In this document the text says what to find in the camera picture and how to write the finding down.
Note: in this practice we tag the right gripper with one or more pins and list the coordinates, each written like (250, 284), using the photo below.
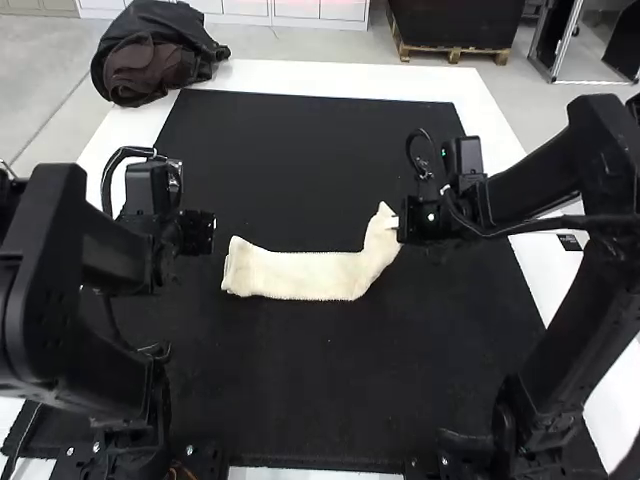
(425, 219)

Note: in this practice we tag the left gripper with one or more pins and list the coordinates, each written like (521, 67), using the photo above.
(196, 234)

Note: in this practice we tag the pale towel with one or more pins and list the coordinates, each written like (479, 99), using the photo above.
(300, 275)

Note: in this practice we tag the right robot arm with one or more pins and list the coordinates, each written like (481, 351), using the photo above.
(600, 155)

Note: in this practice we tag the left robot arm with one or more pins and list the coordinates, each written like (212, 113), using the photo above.
(50, 260)

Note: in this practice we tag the black mat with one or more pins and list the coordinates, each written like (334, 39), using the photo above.
(310, 150)

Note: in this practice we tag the wooden pallet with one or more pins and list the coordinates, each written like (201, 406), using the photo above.
(452, 51)

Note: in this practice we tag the black crumpled jacket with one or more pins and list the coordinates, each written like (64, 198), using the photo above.
(150, 55)

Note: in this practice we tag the black crate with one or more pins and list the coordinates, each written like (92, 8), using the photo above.
(455, 22)

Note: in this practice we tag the grey cupboard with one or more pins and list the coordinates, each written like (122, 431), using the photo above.
(250, 7)

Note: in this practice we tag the black panel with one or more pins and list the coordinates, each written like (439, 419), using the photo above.
(622, 45)

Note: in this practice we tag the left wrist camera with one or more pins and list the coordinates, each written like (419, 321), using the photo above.
(150, 185)

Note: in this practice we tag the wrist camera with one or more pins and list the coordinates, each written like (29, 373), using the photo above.
(150, 185)
(468, 152)

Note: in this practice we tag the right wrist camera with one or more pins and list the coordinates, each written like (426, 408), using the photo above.
(468, 152)

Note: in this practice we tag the metal frame trolley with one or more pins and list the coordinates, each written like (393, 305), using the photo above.
(550, 40)

